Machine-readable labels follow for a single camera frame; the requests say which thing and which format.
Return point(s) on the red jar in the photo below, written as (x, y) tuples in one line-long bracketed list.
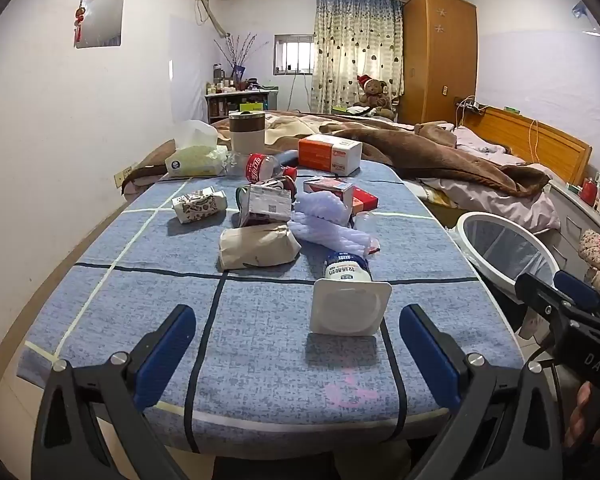
[(590, 192)]

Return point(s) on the wooden wardrobe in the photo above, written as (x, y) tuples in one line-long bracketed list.
[(437, 60)]

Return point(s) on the power strip with chargers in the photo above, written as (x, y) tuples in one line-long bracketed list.
[(472, 106)]

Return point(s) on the wall socket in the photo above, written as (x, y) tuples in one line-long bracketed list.
[(122, 176)]

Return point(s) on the clear plastic wrapper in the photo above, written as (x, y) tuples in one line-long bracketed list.
[(366, 221)]

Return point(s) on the orange and white box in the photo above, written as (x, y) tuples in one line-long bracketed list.
[(325, 152)]

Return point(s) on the red cartoon can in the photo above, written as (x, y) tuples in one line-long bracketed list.
[(260, 220)]

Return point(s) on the pale pink duvet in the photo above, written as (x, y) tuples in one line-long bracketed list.
[(505, 205)]

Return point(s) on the white yogurt cup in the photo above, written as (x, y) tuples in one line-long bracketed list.
[(350, 305)]

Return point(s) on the clear bottle with red label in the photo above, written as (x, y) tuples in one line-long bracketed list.
[(257, 166)]

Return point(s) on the white mesh trash bin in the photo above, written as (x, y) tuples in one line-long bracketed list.
[(510, 250)]

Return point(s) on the white insulated pipe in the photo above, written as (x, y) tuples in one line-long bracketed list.
[(212, 12)]

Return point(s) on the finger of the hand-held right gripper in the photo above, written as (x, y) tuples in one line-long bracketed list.
[(577, 291), (540, 297)]

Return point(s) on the blue wall decoration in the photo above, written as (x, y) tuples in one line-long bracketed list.
[(585, 15)]

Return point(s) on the brown plush blanket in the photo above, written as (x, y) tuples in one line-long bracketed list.
[(430, 155)]

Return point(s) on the dark blue glasses case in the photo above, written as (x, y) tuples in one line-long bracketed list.
[(289, 158)]

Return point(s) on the floral patterned cloth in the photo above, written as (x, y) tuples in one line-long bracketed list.
[(592, 260)]

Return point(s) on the wooden bed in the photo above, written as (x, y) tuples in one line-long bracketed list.
[(545, 140)]

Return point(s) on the green tissue pack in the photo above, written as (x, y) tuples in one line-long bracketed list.
[(192, 160)]

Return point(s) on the cream tumbler with brown lid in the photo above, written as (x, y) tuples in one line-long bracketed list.
[(247, 135)]

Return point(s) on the brown teddy bear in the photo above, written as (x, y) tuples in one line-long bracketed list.
[(375, 94)]

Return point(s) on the red hanging ornament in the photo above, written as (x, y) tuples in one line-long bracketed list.
[(80, 20)]

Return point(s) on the cluttered shelf unit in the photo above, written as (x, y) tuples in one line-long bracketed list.
[(230, 102)]

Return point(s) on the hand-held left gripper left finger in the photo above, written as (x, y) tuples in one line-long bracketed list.
[(165, 355)]

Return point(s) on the brown paper bag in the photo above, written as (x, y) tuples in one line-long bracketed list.
[(255, 247)]

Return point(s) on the white labelled packet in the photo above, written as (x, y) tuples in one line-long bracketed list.
[(270, 200)]

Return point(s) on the square wall mirror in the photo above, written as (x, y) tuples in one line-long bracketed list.
[(102, 20)]

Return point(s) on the patterned tissue pack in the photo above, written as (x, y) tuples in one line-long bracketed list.
[(200, 206)]

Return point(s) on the person's right hand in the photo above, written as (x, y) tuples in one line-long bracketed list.
[(579, 412)]

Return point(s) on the small window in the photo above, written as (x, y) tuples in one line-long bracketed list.
[(294, 55)]

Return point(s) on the grey drawer cabinet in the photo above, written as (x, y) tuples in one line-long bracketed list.
[(575, 230)]

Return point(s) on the white ridged foam wrap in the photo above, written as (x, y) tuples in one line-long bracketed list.
[(325, 230)]

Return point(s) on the heart patterned curtain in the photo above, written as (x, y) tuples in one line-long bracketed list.
[(345, 50)]

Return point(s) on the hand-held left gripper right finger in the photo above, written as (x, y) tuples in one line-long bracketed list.
[(427, 360)]

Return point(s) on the red and white small box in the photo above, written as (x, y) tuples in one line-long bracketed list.
[(330, 187)]

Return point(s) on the vase of dry branches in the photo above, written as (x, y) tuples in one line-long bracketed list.
[(239, 60)]

